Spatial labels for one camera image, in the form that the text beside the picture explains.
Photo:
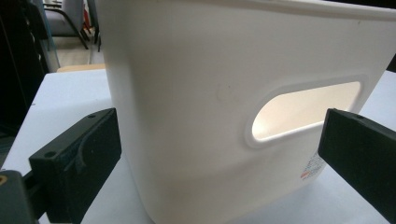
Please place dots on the white plastic storage bin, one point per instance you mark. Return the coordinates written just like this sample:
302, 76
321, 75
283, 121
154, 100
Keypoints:
199, 102

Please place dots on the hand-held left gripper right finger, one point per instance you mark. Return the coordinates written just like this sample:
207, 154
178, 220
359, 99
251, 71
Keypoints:
361, 149

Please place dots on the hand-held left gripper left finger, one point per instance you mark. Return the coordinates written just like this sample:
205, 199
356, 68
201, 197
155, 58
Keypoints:
74, 165

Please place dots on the grey chair with black legs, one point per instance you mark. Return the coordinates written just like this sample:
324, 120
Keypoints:
67, 18

